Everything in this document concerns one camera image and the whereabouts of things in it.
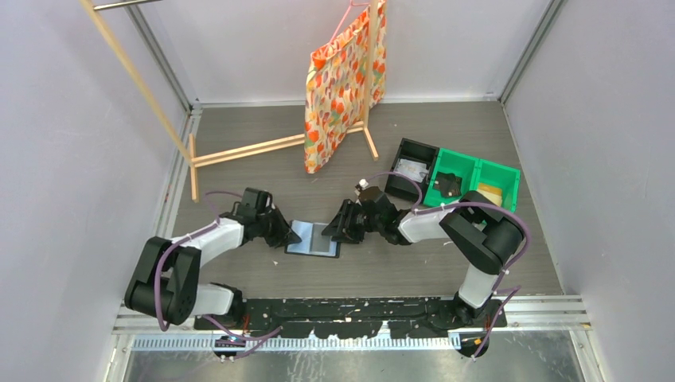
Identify black storage bin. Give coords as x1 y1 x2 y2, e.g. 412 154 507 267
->
384 138 439 202

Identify wooden clothes rack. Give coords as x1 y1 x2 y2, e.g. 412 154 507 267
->
79 0 380 203

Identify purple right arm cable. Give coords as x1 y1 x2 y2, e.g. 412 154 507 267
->
357 171 533 362

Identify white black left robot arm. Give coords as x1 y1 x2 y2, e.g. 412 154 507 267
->
123 188 301 331

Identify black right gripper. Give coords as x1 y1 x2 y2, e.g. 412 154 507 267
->
322 199 383 244

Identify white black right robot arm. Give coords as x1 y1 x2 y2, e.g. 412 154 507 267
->
322 186 531 327

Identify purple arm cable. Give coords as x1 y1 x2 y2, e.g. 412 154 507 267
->
155 189 283 360
357 171 533 362

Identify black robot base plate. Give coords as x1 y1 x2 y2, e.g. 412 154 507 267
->
193 295 507 339

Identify black card holder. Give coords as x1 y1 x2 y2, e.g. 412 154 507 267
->
284 220 341 259

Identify floral fabric bag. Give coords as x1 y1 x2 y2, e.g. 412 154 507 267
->
304 1 387 173

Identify pink clothes hanger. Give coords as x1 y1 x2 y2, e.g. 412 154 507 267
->
328 0 369 43

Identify yellow cards in green bin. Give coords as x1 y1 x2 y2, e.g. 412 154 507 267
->
478 182 503 206

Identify white card in black bin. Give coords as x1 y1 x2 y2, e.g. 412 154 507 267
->
394 158 429 182

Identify green double storage bin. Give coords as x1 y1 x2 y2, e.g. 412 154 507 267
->
423 148 521 212

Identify dark credit card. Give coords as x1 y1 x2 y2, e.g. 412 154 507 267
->
433 173 462 198

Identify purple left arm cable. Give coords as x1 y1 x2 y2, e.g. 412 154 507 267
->
155 189 283 360

